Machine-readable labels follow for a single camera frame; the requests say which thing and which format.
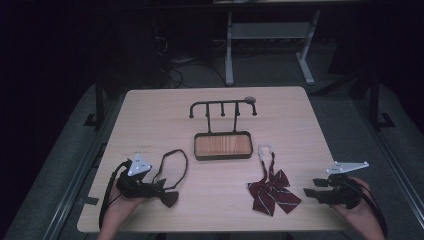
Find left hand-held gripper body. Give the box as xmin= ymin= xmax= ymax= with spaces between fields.
xmin=115 ymin=153 xmax=153 ymax=200

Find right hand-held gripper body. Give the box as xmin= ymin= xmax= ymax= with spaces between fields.
xmin=318 ymin=160 xmax=370 ymax=210

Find dark brown bow tie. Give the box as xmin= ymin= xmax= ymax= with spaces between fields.
xmin=151 ymin=148 xmax=189 ymax=209

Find red striped bow tie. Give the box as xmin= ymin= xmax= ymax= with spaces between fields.
xmin=247 ymin=144 xmax=303 ymax=217

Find black rack with wooden tray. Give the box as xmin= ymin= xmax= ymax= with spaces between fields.
xmin=188 ymin=98 xmax=258 ymax=162

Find person's left hand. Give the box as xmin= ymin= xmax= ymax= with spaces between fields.
xmin=105 ymin=181 xmax=148 ymax=222

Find person's right hand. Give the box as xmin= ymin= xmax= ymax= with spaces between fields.
xmin=333 ymin=177 xmax=383 ymax=232

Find grey tape piece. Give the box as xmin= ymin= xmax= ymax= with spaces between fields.
xmin=77 ymin=196 xmax=100 ymax=206

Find black metal stand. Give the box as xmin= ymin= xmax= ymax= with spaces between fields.
xmin=83 ymin=71 xmax=105 ymax=128
xmin=365 ymin=66 xmax=397 ymax=130

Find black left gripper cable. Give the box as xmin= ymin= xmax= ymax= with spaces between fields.
xmin=98 ymin=159 xmax=133 ymax=231

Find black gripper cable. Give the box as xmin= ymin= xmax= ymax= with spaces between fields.
xmin=98 ymin=159 xmax=133 ymax=231
xmin=346 ymin=178 xmax=390 ymax=238

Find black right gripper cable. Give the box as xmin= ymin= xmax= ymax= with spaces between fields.
xmin=346 ymin=178 xmax=390 ymax=238

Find black floor cables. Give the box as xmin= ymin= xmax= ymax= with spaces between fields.
xmin=151 ymin=19 xmax=228 ymax=89

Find white desk frame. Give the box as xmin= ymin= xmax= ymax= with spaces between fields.
xmin=224 ymin=9 xmax=322 ymax=87

